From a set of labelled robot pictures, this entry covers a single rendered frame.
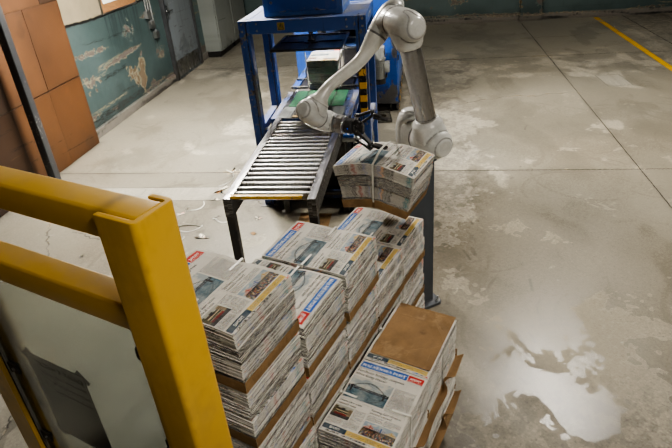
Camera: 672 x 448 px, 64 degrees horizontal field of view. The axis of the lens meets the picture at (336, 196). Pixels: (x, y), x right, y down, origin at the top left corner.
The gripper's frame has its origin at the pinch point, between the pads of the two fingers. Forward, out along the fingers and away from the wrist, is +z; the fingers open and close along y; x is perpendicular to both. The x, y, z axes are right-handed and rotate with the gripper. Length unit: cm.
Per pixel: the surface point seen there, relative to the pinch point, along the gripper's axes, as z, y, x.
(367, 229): -2.5, 47.6, 11.9
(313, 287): 11, 22, 87
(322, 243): 0, 23, 61
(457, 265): 22, 130, -86
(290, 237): -15, 25, 62
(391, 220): 5.2, 47.1, -0.2
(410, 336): 36, 67, 51
